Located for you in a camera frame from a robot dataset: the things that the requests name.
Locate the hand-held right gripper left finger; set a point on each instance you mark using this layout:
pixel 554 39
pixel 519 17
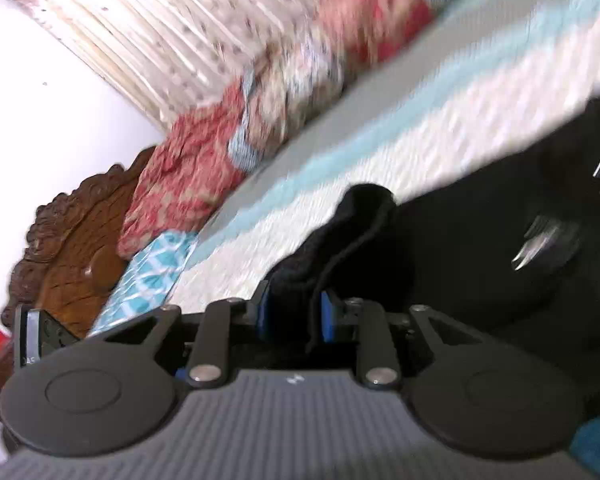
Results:
pixel 262 310

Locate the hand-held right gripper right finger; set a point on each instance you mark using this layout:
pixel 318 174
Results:
pixel 327 317

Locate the black pants with zipper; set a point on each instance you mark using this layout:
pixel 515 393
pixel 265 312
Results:
pixel 455 260

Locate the carved wooden headboard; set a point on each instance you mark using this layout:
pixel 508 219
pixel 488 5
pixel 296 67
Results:
pixel 70 245

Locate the teal lattice pillow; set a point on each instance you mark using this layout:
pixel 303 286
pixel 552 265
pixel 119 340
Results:
pixel 145 280

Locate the red floral patchwork quilt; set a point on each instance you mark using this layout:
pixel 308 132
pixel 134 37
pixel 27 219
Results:
pixel 190 170

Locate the beige leaf print curtain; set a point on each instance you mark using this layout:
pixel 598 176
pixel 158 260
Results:
pixel 155 35

